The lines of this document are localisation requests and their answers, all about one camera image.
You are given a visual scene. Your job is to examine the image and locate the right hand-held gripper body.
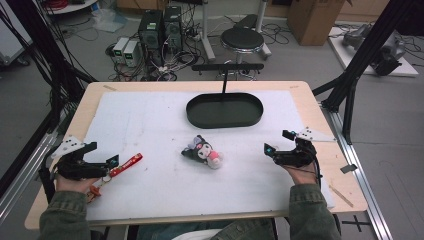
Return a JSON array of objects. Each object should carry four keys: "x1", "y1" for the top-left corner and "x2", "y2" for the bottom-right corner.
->
[{"x1": 273, "y1": 126, "x2": 336, "y2": 169}]

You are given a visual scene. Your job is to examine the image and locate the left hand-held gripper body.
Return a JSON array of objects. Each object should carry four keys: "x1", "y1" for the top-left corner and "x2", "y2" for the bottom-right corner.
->
[{"x1": 50, "y1": 134, "x2": 111, "y2": 182}]

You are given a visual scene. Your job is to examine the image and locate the red strap keychain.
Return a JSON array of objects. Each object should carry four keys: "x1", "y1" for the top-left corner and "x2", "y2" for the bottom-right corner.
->
[{"x1": 85, "y1": 152, "x2": 144, "y2": 204}]

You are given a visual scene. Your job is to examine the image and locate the black oval tray with hanger bar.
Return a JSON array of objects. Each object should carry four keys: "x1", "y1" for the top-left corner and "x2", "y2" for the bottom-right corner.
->
[{"x1": 185, "y1": 62, "x2": 265, "y2": 130}]

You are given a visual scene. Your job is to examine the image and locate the black and pink plush toy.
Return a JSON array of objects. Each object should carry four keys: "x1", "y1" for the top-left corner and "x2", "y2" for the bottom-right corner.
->
[{"x1": 180, "y1": 134, "x2": 224, "y2": 170}]

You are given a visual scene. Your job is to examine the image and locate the person's left hand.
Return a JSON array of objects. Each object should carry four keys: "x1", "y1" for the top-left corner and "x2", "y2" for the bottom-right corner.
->
[{"x1": 54, "y1": 172, "x2": 101, "y2": 195}]

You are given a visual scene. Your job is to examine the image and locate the person's right hand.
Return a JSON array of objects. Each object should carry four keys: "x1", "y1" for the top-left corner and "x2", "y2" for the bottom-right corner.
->
[{"x1": 282, "y1": 161, "x2": 319, "y2": 187}]

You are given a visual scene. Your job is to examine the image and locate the wooden table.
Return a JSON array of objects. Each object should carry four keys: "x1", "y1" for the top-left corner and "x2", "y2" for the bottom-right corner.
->
[{"x1": 24, "y1": 80, "x2": 369, "y2": 231}]

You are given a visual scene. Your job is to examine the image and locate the black tape piece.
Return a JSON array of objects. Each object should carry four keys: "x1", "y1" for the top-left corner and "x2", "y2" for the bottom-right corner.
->
[{"x1": 340, "y1": 163, "x2": 358, "y2": 175}]

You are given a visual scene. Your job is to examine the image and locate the thin wooden stick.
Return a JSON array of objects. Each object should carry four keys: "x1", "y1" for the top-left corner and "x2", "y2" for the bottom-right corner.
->
[{"x1": 328, "y1": 184, "x2": 355, "y2": 209}]

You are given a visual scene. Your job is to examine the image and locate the white foam mat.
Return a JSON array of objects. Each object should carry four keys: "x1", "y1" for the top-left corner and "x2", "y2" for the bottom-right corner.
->
[{"x1": 82, "y1": 89, "x2": 336, "y2": 222}]

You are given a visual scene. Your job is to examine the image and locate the white floor board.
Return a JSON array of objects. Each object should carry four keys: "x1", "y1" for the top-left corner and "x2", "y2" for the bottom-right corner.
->
[{"x1": 327, "y1": 26, "x2": 420, "y2": 78}]

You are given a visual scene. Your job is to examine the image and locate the white power supply unit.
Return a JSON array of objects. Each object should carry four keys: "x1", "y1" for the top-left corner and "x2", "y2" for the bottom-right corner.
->
[
  {"x1": 112, "y1": 36, "x2": 130, "y2": 65},
  {"x1": 122, "y1": 39, "x2": 142, "y2": 68}
]

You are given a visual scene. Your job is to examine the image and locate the black round stool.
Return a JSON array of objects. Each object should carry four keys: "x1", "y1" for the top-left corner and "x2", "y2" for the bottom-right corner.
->
[{"x1": 220, "y1": 26, "x2": 266, "y2": 65}]

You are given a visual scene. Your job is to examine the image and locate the white desk leg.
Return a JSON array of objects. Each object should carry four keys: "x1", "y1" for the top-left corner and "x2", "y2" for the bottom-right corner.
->
[
  {"x1": 199, "y1": 0, "x2": 217, "y2": 62},
  {"x1": 254, "y1": 0, "x2": 273, "y2": 61}
]

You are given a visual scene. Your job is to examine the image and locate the cardboard box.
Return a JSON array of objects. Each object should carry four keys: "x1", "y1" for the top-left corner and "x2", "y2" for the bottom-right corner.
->
[{"x1": 286, "y1": 0, "x2": 353, "y2": 47}]

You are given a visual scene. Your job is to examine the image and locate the clear plastic bag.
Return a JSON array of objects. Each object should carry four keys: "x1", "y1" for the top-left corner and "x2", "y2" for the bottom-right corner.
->
[{"x1": 91, "y1": 7, "x2": 129, "y2": 33}]

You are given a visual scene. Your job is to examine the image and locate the black computer tower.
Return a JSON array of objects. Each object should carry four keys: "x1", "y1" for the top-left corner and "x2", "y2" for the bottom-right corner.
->
[
  {"x1": 137, "y1": 9, "x2": 165, "y2": 67},
  {"x1": 162, "y1": 5, "x2": 184, "y2": 52}
]

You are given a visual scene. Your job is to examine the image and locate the grey and black device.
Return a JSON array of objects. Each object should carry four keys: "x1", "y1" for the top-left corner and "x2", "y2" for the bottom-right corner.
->
[{"x1": 341, "y1": 23, "x2": 408, "y2": 77}]

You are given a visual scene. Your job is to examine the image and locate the round white table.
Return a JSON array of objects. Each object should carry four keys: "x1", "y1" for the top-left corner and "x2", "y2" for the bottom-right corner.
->
[{"x1": 42, "y1": 0, "x2": 100, "y2": 15}]

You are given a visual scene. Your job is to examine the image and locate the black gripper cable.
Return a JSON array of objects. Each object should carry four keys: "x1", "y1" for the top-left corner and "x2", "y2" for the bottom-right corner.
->
[
  {"x1": 37, "y1": 151, "x2": 58, "y2": 205},
  {"x1": 309, "y1": 154, "x2": 324, "y2": 188}
]

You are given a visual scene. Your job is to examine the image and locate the aluminium rail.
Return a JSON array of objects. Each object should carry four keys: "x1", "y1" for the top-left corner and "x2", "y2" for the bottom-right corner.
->
[
  {"x1": 0, "y1": 128, "x2": 59, "y2": 225},
  {"x1": 321, "y1": 101, "x2": 395, "y2": 240}
]

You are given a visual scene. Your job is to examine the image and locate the black frame post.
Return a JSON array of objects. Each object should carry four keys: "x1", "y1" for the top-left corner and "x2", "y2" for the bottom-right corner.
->
[
  {"x1": 312, "y1": 0, "x2": 424, "y2": 146},
  {"x1": 0, "y1": 0, "x2": 98, "y2": 131}
]

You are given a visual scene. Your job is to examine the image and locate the tangle of floor cables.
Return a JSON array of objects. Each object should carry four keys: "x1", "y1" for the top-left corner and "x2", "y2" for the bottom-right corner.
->
[{"x1": 105, "y1": 13, "x2": 214, "y2": 83}]

